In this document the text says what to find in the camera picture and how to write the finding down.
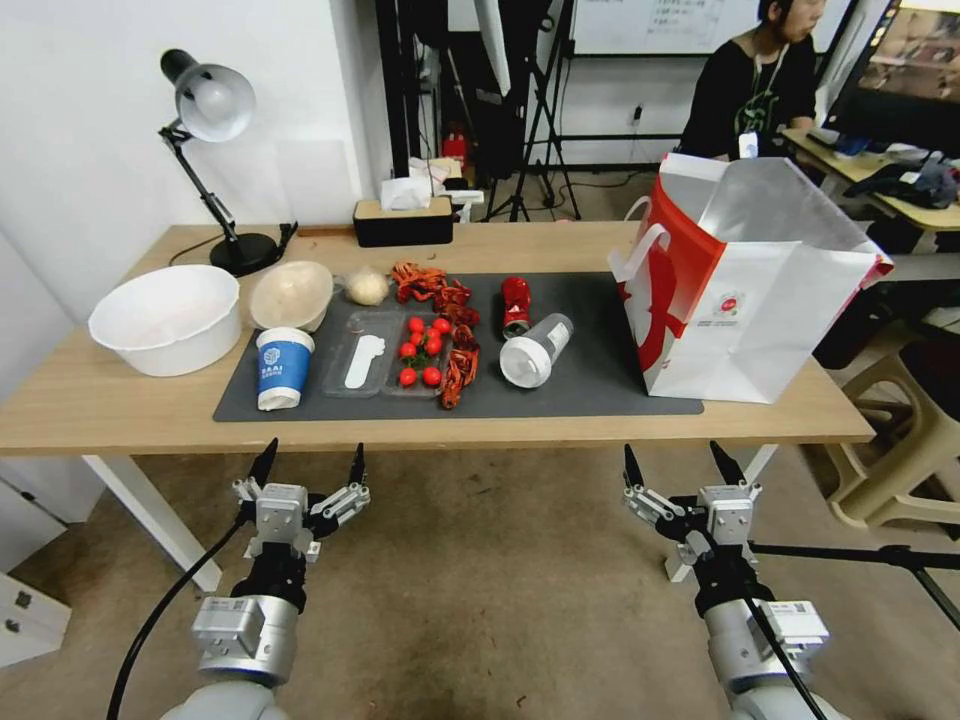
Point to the beige paper bowl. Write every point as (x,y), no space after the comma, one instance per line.
(289,296)

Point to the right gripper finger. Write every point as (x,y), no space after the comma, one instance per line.
(731,466)
(634,472)

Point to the crushed red drink can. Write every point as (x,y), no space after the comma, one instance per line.
(516,304)

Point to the clear cup with white lid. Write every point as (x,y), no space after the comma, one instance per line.
(536,351)

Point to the large white plastic bowl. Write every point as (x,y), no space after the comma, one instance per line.
(165,319)

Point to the dark grey table mat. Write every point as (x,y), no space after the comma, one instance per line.
(585,390)

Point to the red and white delivery bag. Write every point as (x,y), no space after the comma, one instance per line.
(720,315)

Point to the beige plastic stool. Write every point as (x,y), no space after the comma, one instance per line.
(900,450)

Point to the black tissue box wooden lid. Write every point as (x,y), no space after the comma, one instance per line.
(405,223)

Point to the pale background desk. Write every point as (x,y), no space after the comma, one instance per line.
(922,216)

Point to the white tissue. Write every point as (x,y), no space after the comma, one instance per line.
(405,193)

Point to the person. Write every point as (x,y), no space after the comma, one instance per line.
(750,90)

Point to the black tripod stand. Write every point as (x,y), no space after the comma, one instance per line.
(536,112)

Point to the blue and white paper cup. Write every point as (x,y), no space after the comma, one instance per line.
(283,369)

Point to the white drawer cabinet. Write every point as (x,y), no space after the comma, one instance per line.
(34,570)

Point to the black desk lamp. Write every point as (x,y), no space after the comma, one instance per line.
(214,97)

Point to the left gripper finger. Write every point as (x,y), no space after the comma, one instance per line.
(262,469)
(358,472)

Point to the pale bun in plastic wrap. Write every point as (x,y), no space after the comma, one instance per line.
(365,286)

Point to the whiteboard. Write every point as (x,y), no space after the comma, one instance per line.
(660,22)

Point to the red crayfish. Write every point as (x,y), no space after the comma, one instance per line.
(452,294)
(466,342)
(412,276)
(457,381)
(466,316)

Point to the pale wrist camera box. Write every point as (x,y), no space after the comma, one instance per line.
(281,517)
(729,521)

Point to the clear disposable takeout box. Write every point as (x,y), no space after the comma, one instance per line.
(375,319)

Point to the large dark monitor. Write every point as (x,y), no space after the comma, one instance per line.
(900,67)

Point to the red fire extinguisher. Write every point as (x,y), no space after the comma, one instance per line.
(454,146)

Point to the dark clothes pile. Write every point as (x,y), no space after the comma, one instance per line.
(904,180)

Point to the wooden table with white legs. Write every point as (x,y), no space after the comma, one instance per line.
(540,431)

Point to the black tripod leg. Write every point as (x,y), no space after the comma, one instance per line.
(862,556)

